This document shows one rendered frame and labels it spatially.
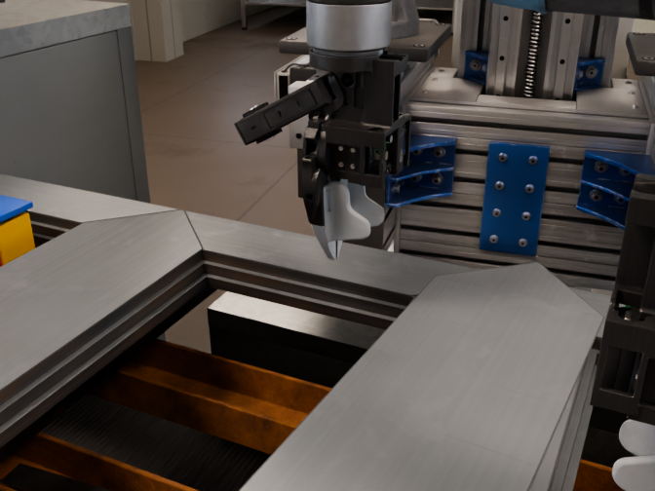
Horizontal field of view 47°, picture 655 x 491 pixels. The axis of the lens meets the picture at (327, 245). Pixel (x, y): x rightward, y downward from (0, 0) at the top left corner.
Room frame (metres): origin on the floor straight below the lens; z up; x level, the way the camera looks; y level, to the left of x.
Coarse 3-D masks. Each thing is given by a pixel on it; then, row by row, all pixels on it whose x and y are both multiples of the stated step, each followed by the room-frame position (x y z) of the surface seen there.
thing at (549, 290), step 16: (464, 272) 0.74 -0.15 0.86; (480, 272) 0.74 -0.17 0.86; (496, 272) 0.74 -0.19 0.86; (512, 272) 0.74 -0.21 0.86; (496, 288) 0.70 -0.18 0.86; (512, 288) 0.70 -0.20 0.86; (528, 288) 0.70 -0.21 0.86; (544, 288) 0.70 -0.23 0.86; (560, 288) 0.70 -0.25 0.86; (560, 304) 0.67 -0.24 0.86; (576, 304) 0.67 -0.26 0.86
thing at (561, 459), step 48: (48, 240) 0.89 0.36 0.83; (192, 288) 0.76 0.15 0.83; (240, 288) 0.76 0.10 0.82; (288, 288) 0.74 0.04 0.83; (336, 288) 0.72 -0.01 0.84; (96, 336) 0.63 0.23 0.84; (48, 384) 0.56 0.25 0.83; (576, 384) 0.53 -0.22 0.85; (0, 432) 0.50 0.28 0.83; (576, 432) 0.49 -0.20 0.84
